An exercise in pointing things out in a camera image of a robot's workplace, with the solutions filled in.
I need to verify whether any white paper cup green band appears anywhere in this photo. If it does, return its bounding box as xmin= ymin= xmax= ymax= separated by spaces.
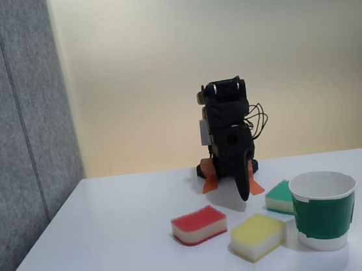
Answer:
xmin=287 ymin=167 xmax=362 ymax=256

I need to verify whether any red sponge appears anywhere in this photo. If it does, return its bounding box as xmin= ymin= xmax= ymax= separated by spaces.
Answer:
xmin=168 ymin=202 xmax=231 ymax=250

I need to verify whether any yellow sponge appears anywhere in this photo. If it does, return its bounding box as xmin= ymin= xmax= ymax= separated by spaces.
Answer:
xmin=227 ymin=209 xmax=291 ymax=266

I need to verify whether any white controller box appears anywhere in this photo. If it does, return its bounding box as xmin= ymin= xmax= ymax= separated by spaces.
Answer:
xmin=198 ymin=116 xmax=215 ymax=148

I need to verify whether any green sponge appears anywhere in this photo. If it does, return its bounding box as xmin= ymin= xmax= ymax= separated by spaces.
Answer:
xmin=263 ymin=178 xmax=296 ymax=219

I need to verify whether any grey felt partition panel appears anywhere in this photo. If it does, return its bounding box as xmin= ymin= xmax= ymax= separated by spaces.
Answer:
xmin=0 ymin=0 xmax=96 ymax=271

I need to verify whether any black cable bundle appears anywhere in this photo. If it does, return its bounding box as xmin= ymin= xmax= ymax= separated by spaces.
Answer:
xmin=242 ymin=100 xmax=272 ymax=142

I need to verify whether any orange tape strip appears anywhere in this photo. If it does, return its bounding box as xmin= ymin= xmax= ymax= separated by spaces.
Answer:
xmin=198 ymin=157 xmax=222 ymax=194
xmin=247 ymin=161 xmax=266 ymax=197

